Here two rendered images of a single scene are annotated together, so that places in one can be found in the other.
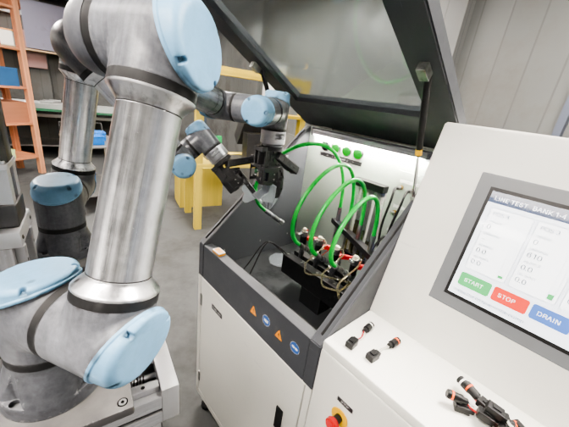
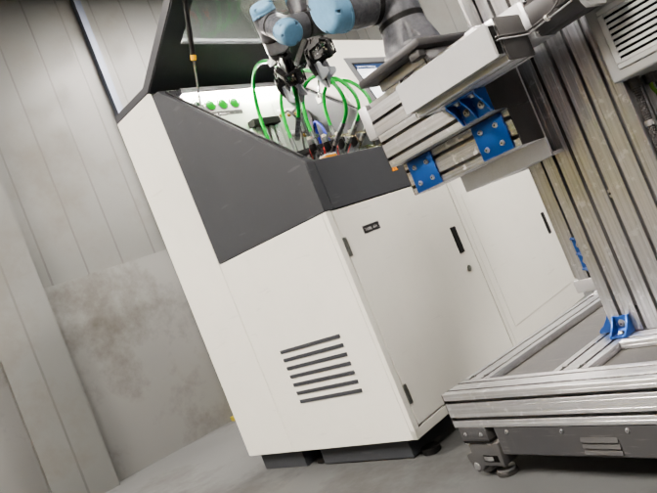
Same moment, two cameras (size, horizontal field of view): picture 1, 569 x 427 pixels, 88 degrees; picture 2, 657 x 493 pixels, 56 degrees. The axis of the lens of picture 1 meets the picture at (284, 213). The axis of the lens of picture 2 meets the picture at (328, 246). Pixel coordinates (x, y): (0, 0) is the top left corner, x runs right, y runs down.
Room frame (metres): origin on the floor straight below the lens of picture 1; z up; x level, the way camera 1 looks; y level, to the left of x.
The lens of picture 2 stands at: (1.21, 2.16, 0.64)
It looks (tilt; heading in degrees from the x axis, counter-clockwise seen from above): 2 degrees up; 268
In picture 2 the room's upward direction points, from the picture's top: 22 degrees counter-clockwise
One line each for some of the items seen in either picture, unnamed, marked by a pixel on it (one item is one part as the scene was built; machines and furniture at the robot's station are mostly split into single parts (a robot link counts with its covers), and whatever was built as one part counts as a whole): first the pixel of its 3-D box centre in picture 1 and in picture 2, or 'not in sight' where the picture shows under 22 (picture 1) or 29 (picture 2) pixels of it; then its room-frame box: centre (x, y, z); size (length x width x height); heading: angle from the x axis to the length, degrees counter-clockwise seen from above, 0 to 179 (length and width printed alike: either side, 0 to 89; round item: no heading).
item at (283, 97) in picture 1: (275, 111); (298, 2); (0.91, 0.07, 1.52); 0.09 x 0.08 x 0.11; 164
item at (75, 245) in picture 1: (64, 236); (408, 38); (0.78, 0.65, 1.09); 0.15 x 0.15 x 0.10
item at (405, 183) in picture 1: (403, 214); (297, 134); (1.06, -0.44, 1.20); 0.13 x 0.03 x 0.31; 44
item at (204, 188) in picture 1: (235, 146); not in sight; (3.93, 0.76, 0.89); 1.37 x 1.22 x 1.79; 124
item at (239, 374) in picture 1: (237, 385); (430, 287); (0.87, 0.10, 0.44); 0.65 x 0.02 x 0.68; 44
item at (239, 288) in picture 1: (249, 299); (379, 171); (0.88, 0.08, 0.87); 0.62 x 0.04 x 0.16; 44
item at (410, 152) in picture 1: (362, 142); (235, 88); (1.23, -0.28, 1.43); 0.54 x 0.03 x 0.02; 44
